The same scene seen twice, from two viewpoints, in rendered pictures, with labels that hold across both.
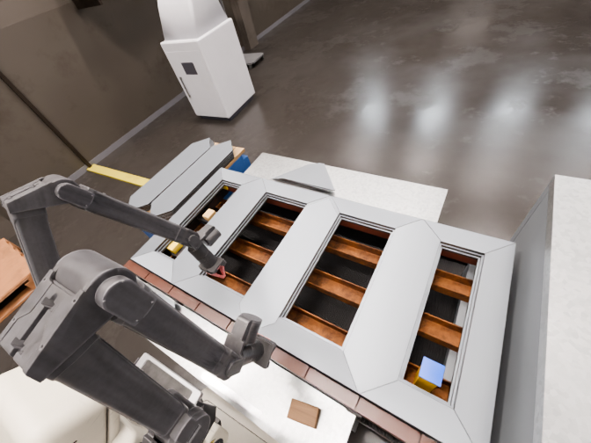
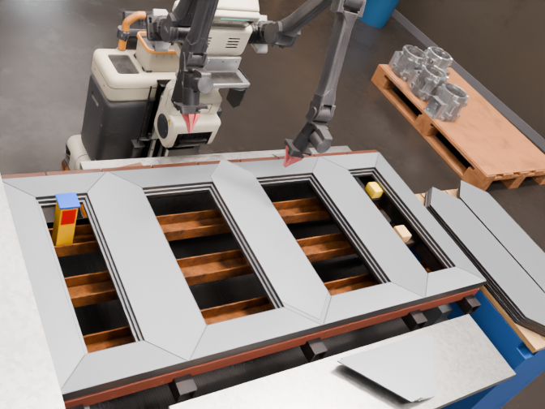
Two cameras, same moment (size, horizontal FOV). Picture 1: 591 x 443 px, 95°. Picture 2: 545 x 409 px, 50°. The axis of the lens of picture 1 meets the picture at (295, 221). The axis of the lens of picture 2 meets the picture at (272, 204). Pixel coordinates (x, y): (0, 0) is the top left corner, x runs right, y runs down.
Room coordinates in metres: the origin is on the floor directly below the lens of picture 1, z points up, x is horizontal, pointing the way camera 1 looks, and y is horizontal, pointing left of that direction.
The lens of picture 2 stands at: (0.74, -1.44, 2.18)
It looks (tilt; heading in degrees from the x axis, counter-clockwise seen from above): 39 degrees down; 93
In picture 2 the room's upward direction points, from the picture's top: 25 degrees clockwise
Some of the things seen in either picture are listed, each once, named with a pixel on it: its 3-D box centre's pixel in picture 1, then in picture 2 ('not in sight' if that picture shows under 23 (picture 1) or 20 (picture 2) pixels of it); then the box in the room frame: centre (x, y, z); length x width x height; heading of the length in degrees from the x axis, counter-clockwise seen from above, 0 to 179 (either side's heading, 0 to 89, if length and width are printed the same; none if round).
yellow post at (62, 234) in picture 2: (426, 378); (64, 225); (0.12, -0.25, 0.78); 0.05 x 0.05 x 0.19; 47
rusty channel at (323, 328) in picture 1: (277, 308); (229, 219); (0.54, 0.19, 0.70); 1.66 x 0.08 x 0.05; 47
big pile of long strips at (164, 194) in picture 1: (185, 176); (501, 252); (1.58, 0.61, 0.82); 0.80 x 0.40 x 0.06; 137
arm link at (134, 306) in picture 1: (178, 333); (207, 6); (0.22, 0.26, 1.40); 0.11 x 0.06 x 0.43; 49
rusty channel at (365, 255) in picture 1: (318, 239); (279, 307); (0.84, -0.09, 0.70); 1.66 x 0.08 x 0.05; 47
